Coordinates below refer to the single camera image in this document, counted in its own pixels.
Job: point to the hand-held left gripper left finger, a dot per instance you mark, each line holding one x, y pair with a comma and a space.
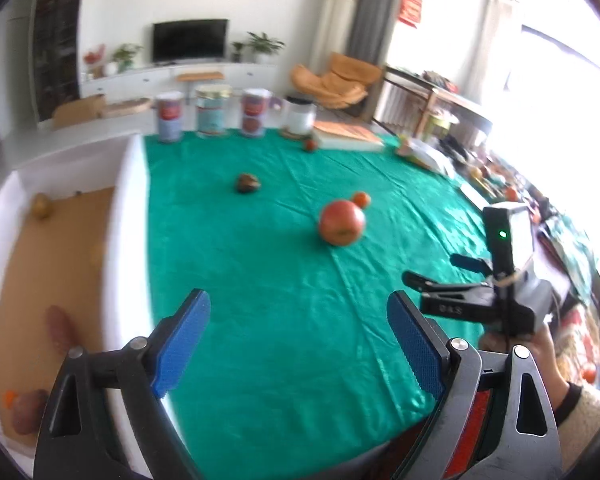
180, 345

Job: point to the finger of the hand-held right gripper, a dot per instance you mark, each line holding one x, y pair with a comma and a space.
425, 284
462, 261

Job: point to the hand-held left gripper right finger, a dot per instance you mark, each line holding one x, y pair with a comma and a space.
420, 345

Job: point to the reddish sweet potato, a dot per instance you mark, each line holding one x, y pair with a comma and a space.
60, 330

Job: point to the white box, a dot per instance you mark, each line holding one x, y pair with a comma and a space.
130, 210

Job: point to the orange tangerine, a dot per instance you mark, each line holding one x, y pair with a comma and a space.
9, 398
362, 199

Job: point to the person's right forearm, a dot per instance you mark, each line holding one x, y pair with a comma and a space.
585, 420

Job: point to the person's right hand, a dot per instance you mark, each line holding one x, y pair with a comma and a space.
547, 360

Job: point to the teal folded cloth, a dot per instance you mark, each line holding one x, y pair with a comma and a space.
572, 245

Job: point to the orange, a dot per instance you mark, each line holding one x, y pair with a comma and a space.
511, 193

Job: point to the yellow pear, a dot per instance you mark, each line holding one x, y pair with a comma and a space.
475, 172

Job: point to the floral cushion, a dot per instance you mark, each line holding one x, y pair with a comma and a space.
580, 330

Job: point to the large red apple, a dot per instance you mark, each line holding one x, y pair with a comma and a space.
342, 222

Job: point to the red fleece garment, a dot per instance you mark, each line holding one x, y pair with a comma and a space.
472, 440

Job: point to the white snack bag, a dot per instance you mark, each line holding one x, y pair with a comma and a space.
427, 155

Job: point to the green tablecloth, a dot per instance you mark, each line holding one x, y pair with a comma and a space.
280, 285

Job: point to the pale green container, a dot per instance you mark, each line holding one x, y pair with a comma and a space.
440, 122

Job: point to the orange and white book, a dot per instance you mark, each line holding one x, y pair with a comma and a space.
347, 135

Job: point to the small dark fruit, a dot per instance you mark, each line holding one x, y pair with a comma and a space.
247, 183

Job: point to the small reddish fruit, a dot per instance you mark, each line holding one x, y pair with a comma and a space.
310, 145

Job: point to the wooden coaster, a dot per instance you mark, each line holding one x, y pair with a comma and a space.
286, 134

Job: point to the white jar black lid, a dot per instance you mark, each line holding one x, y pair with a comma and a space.
299, 117

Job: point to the white curtain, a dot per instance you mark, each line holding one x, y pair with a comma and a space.
495, 45

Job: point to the orange lounge chair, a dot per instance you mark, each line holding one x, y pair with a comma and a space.
337, 80

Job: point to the red label tin can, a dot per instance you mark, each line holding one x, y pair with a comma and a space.
254, 112
170, 117

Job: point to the teal label tin can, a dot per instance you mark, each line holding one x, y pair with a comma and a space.
212, 112

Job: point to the grey curtain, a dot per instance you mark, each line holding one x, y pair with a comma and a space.
375, 10

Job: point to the wooden stool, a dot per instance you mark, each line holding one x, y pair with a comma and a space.
200, 77

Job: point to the white television cabinet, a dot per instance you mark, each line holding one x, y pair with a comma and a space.
150, 77

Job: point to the covered tower air conditioner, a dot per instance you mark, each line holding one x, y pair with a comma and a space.
342, 15

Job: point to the round white vase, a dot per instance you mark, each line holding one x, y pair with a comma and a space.
111, 68

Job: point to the large potted plant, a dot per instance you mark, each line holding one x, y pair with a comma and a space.
265, 45

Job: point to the leafy potted plant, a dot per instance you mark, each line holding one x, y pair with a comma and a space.
126, 56

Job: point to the small potted plant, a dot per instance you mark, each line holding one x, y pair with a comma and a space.
237, 52

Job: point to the red flower vase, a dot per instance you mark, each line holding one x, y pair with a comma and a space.
94, 57

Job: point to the flat screen television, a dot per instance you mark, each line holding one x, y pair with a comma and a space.
190, 40

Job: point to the dark display cabinet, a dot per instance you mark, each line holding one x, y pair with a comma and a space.
57, 40

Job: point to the red wall hanging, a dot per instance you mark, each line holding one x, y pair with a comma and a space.
410, 7

